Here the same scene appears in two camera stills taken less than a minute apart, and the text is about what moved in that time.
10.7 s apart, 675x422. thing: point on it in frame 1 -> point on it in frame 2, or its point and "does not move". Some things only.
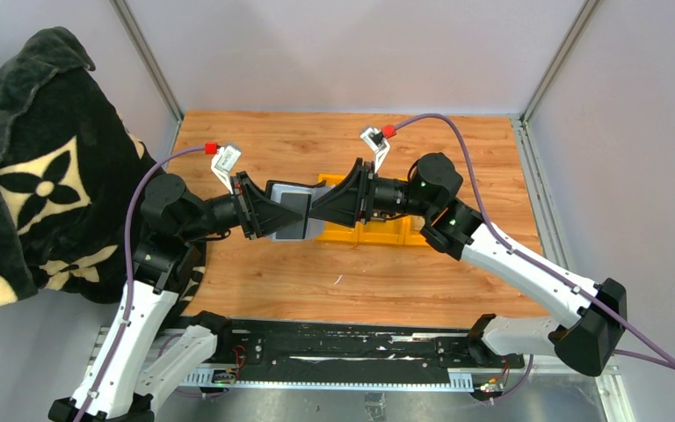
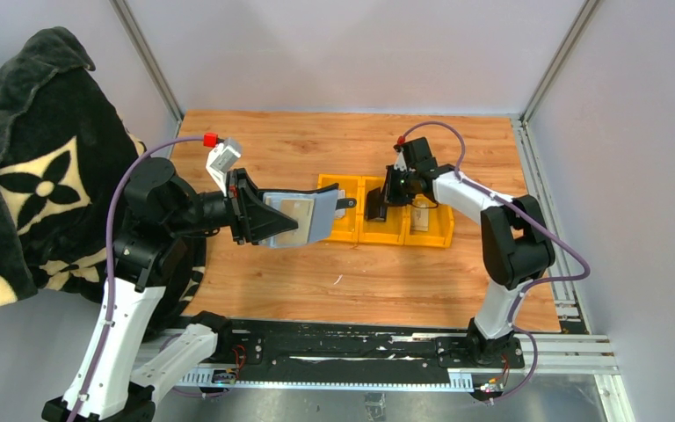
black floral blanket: (49, 166) does not move
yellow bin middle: (389, 232) does not move
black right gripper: (352, 200) -> (389, 195)
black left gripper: (258, 212) does not move
